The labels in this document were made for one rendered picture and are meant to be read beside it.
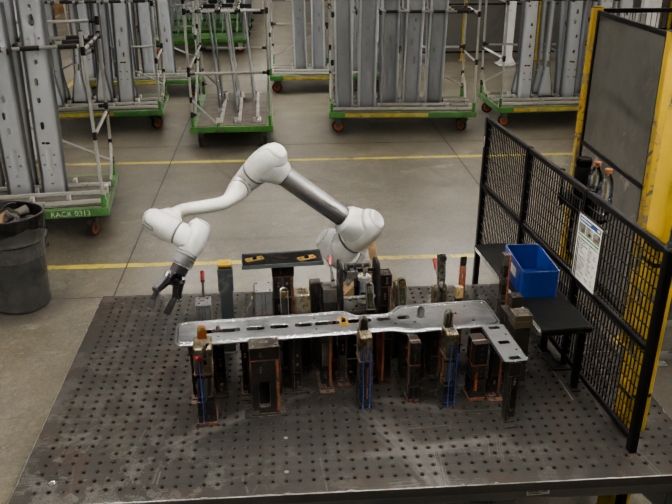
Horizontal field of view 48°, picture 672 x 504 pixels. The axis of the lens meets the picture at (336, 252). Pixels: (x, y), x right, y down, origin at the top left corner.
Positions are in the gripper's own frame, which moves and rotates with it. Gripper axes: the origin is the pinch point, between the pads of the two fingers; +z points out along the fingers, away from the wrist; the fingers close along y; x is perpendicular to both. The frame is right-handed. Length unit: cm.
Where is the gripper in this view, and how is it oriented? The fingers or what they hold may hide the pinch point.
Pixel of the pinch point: (159, 308)
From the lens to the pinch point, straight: 326.7
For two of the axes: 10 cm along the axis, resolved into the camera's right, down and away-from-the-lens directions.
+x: -8.5, -3.5, 3.9
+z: -4.3, 8.9, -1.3
